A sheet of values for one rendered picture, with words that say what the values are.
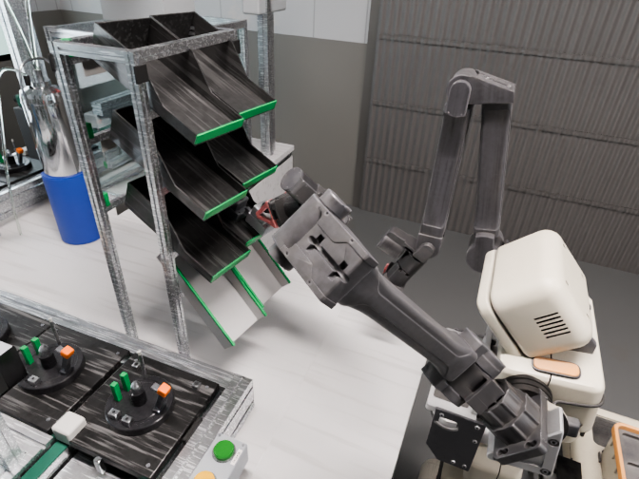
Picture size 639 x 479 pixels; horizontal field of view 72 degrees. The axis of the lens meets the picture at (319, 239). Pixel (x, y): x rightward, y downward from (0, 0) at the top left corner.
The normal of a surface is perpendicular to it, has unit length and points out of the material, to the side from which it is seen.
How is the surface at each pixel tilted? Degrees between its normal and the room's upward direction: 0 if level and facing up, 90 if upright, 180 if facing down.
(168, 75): 25
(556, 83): 90
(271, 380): 0
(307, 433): 0
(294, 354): 0
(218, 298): 45
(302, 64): 90
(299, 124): 90
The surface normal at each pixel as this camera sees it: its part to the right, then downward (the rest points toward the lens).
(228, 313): 0.63, -0.37
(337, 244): -0.43, -0.27
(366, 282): 0.36, 0.51
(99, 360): 0.04, -0.84
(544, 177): -0.40, 0.48
